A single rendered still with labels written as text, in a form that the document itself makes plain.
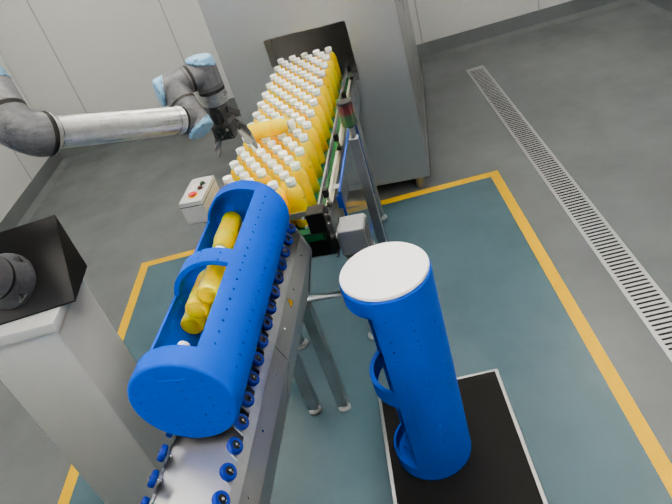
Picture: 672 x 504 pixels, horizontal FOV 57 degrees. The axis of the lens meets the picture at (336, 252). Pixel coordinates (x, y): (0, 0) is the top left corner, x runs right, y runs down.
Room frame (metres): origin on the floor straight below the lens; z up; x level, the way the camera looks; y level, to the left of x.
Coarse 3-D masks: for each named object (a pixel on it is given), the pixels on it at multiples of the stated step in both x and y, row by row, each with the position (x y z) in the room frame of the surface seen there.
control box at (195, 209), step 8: (208, 176) 2.40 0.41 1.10; (192, 184) 2.38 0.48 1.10; (208, 184) 2.33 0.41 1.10; (216, 184) 2.39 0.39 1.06; (200, 192) 2.28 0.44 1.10; (208, 192) 2.30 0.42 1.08; (216, 192) 2.36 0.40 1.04; (184, 200) 2.25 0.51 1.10; (192, 200) 2.23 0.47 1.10; (200, 200) 2.21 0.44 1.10; (208, 200) 2.26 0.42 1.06; (184, 208) 2.23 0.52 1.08; (192, 208) 2.22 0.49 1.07; (200, 208) 2.21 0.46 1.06; (208, 208) 2.24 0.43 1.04; (184, 216) 2.24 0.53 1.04; (192, 216) 2.23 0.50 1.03; (200, 216) 2.22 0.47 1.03
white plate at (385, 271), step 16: (368, 256) 1.58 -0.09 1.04; (384, 256) 1.55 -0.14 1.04; (400, 256) 1.52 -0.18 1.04; (416, 256) 1.50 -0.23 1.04; (352, 272) 1.52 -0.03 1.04; (368, 272) 1.50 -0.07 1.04; (384, 272) 1.47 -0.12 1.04; (400, 272) 1.45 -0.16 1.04; (416, 272) 1.42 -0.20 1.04; (352, 288) 1.45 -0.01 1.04; (368, 288) 1.42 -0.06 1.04; (384, 288) 1.40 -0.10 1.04; (400, 288) 1.38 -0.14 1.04
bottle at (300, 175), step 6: (300, 168) 2.23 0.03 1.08; (294, 174) 2.23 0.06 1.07; (300, 174) 2.22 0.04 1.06; (306, 174) 2.24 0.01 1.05; (300, 180) 2.21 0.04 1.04; (306, 180) 2.22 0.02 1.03; (306, 186) 2.22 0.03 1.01; (306, 192) 2.21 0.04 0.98; (312, 192) 2.23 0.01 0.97; (306, 198) 2.21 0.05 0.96; (312, 198) 2.22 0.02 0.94; (312, 204) 2.21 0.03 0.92
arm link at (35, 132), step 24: (192, 96) 1.97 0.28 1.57; (0, 120) 1.54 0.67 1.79; (24, 120) 1.55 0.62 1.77; (48, 120) 1.58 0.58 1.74; (72, 120) 1.63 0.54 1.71; (96, 120) 1.67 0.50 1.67; (120, 120) 1.72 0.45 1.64; (144, 120) 1.77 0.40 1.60; (168, 120) 1.82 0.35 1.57; (192, 120) 1.88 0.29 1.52; (24, 144) 1.53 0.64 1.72; (48, 144) 1.55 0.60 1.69; (72, 144) 1.61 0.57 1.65; (96, 144) 1.68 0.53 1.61
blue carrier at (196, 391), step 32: (224, 192) 1.94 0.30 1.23; (256, 192) 1.90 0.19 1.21; (256, 224) 1.73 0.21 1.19; (288, 224) 1.94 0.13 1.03; (192, 256) 1.60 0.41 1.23; (224, 256) 1.54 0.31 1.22; (256, 256) 1.59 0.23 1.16; (224, 288) 1.41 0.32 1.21; (256, 288) 1.47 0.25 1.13; (224, 320) 1.30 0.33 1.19; (256, 320) 1.38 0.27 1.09; (160, 352) 1.19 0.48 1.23; (192, 352) 1.17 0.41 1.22; (224, 352) 1.20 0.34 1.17; (128, 384) 1.18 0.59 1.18; (160, 384) 1.15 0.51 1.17; (192, 384) 1.13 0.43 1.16; (224, 384) 1.11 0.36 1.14; (160, 416) 1.17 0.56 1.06; (192, 416) 1.15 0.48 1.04; (224, 416) 1.12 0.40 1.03
